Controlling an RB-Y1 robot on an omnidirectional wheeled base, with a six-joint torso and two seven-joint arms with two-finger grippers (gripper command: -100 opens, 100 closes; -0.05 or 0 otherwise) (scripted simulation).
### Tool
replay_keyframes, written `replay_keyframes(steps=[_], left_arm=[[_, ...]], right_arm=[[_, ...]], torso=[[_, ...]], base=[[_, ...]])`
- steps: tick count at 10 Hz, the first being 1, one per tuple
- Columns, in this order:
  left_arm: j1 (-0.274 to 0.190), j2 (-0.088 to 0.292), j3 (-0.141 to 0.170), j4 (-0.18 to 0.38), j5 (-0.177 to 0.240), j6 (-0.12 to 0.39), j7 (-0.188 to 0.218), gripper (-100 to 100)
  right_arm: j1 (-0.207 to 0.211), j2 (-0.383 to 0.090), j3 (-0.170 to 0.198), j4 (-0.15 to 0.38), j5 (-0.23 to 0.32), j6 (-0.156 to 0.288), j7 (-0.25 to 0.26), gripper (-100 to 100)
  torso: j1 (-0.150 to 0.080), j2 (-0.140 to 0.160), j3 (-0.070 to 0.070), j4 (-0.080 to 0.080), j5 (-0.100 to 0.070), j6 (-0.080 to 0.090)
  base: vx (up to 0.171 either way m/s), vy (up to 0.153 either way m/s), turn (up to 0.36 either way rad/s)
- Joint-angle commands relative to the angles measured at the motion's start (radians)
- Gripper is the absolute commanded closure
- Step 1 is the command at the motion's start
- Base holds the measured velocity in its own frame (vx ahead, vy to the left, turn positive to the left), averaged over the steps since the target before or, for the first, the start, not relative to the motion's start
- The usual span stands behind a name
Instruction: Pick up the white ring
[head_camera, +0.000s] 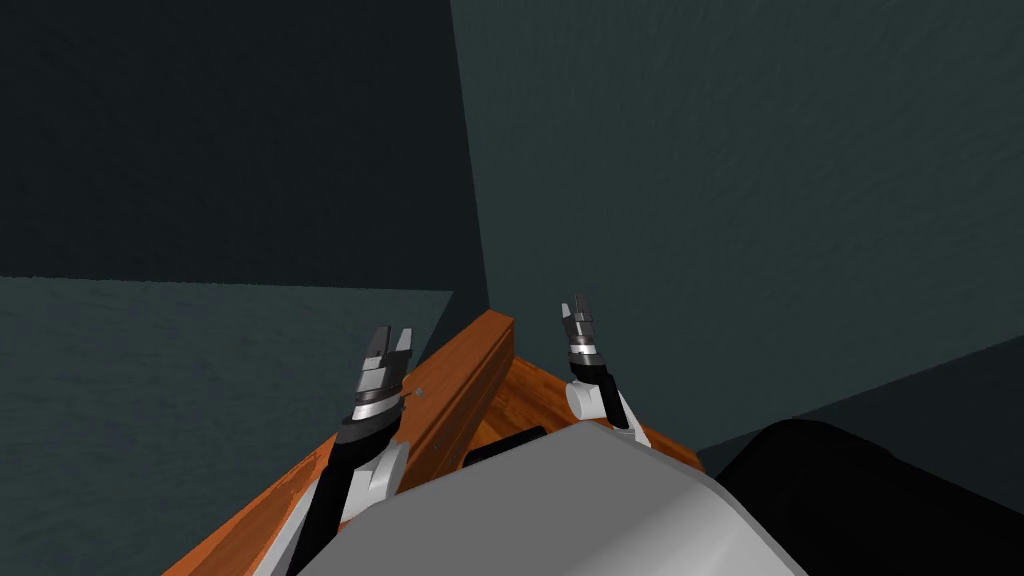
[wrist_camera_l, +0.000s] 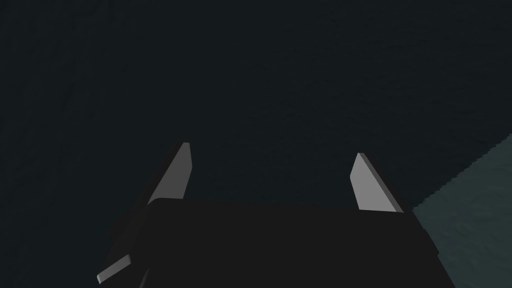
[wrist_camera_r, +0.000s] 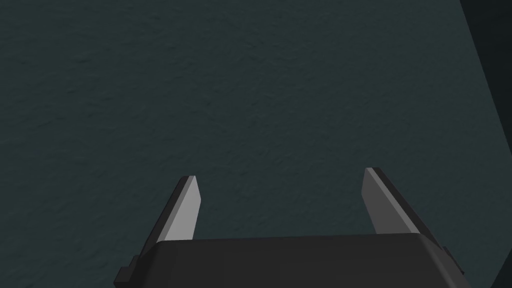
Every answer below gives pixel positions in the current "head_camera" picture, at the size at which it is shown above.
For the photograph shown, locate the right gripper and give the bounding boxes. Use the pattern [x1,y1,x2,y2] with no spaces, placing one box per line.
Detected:
[559,292,599,347]

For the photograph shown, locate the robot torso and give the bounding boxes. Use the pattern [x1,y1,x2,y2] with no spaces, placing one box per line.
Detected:
[294,420,811,576]

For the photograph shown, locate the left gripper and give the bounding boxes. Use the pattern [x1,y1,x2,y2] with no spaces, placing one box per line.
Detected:
[354,324,415,398]

